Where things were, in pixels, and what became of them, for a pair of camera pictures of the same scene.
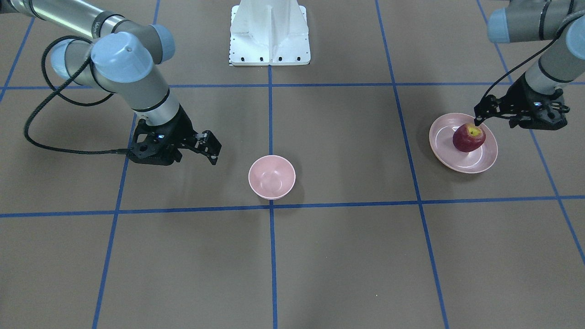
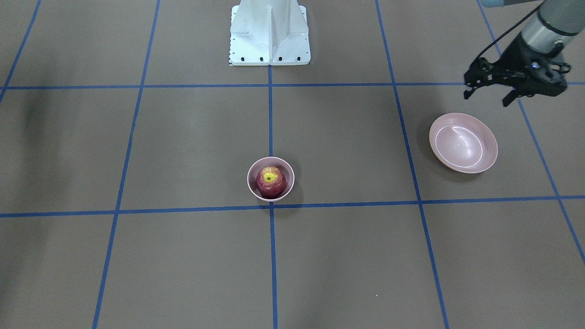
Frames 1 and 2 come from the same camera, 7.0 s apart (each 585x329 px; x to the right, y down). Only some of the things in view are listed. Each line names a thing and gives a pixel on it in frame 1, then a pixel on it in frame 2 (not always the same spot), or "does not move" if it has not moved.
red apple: [467, 137] to [271, 182]
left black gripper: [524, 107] to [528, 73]
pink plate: [442, 146] does not move
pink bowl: [272, 177] does not move
